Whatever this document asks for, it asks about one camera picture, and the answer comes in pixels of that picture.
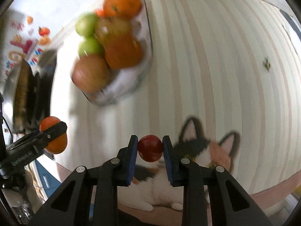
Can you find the orange fruit plate back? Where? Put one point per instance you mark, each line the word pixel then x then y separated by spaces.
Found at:
pixel 124 8

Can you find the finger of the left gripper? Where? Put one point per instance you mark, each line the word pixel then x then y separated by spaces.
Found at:
pixel 31 146

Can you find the black induction cooktop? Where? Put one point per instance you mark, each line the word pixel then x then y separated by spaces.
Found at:
pixel 40 87

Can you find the small red cherry tomato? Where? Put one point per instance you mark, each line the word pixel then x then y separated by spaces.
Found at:
pixel 150 148

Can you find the brown-red apple on plate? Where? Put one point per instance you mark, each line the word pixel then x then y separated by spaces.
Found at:
pixel 107 28

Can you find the green apple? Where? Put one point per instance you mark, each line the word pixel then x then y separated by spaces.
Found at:
pixel 85 24
pixel 90 46

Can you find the brown-red apple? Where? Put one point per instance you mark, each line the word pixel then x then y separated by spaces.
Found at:
pixel 107 28
pixel 91 73

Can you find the striped cat placemat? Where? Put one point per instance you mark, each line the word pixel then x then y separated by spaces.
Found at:
pixel 207 87

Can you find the orange tomato on plate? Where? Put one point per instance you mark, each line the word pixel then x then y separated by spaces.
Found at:
pixel 99 12

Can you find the green apple on plate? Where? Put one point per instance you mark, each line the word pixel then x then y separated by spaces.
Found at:
pixel 85 24

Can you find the small orange tomato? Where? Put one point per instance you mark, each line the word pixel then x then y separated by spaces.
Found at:
pixel 57 139

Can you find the small green fruit stem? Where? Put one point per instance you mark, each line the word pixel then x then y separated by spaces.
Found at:
pixel 267 63

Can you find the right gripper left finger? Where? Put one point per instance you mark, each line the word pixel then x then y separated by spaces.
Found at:
pixel 89 196

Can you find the large orange fruit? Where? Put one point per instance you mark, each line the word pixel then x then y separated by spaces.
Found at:
pixel 123 51

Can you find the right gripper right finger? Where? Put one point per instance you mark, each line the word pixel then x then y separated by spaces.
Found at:
pixel 210 195

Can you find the floral white ceramic plate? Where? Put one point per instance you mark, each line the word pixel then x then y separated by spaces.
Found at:
pixel 126 81

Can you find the metal pan on stove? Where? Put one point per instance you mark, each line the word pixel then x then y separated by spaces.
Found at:
pixel 15 94

